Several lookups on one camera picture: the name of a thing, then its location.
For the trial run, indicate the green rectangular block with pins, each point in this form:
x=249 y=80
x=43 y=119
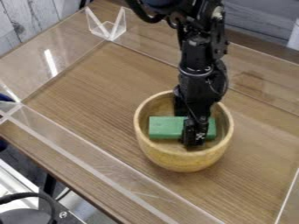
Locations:
x=167 y=127

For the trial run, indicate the brown wooden bowl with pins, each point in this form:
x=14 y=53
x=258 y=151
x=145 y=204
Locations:
x=169 y=153

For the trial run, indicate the clear acrylic front barrier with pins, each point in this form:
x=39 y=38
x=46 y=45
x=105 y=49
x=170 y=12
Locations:
x=79 y=133

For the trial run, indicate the black metal base plate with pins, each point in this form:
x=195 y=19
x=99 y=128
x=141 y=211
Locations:
x=39 y=215

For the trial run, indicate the black table leg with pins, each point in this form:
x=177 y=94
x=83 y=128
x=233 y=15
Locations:
x=50 y=184

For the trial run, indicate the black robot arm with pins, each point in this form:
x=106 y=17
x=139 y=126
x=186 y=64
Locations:
x=199 y=22

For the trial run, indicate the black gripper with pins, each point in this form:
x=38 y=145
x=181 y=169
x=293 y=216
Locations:
x=201 y=88

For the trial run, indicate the clear acrylic corner bracket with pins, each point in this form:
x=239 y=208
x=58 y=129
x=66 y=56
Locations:
x=107 y=30

